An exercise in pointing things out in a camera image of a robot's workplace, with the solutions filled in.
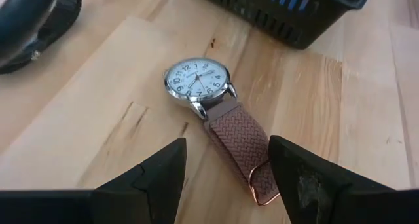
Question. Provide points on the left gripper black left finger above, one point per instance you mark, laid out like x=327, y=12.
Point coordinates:
x=157, y=191

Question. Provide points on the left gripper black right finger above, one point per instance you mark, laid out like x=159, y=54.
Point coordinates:
x=311, y=197

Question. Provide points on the pink braided band wristwatch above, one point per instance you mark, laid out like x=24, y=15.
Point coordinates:
x=196, y=78

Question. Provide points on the black plastic basket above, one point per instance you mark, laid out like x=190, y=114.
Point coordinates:
x=281, y=24

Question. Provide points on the black wristwatch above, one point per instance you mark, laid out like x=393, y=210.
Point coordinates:
x=67, y=17

